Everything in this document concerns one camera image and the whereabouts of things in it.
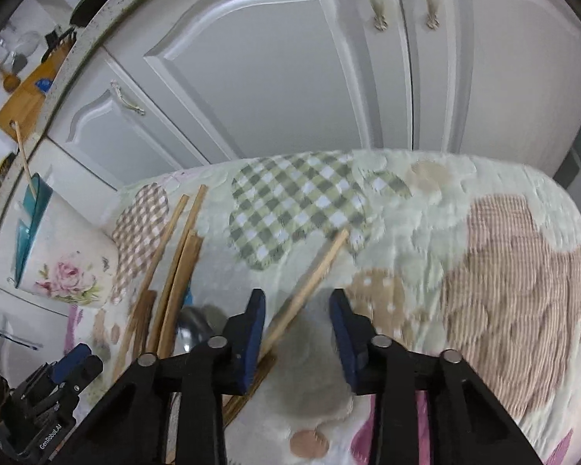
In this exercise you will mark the floral white cup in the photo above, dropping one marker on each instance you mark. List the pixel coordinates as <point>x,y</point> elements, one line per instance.
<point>63,252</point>

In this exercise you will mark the light wooden chopstick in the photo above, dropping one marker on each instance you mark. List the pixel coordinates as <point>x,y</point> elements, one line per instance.
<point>160,256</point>
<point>24,160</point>
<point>196,208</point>
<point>314,271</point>

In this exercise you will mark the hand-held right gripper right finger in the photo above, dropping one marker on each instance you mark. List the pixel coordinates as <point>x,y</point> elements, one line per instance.
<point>343,344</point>

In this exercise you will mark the wooden cutting board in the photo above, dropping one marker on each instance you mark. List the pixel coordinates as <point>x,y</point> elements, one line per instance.
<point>24,101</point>

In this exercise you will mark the blue white carton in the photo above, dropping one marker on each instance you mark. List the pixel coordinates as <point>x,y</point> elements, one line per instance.
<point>44,85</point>

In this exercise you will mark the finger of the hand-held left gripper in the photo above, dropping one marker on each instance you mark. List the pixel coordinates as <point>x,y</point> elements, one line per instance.
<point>89,368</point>
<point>75,356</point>

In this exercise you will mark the metal spoon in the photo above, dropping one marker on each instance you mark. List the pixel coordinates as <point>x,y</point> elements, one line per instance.
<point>196,324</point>

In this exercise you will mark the patterned floral table cloth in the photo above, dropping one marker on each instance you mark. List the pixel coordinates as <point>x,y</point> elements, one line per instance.
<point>416,261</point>

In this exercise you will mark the wooden knife block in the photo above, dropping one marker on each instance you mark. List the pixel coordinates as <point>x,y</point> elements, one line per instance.
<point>60,48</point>

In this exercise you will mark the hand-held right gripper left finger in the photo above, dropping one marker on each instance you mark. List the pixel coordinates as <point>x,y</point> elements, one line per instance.
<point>249,348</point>

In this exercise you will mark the white cabinet door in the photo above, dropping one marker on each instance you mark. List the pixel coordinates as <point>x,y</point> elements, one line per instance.
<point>271,68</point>
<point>503,72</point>
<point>116,140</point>

